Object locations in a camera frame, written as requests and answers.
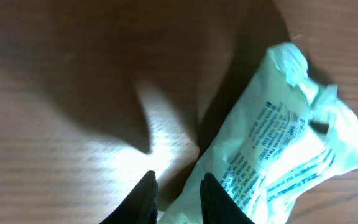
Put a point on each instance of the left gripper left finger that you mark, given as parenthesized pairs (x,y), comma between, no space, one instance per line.
(140,206)

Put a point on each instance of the mint green wipes pack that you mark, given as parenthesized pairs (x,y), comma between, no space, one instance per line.
(285,134)

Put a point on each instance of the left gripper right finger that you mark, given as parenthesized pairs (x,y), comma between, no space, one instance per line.
(216,205)

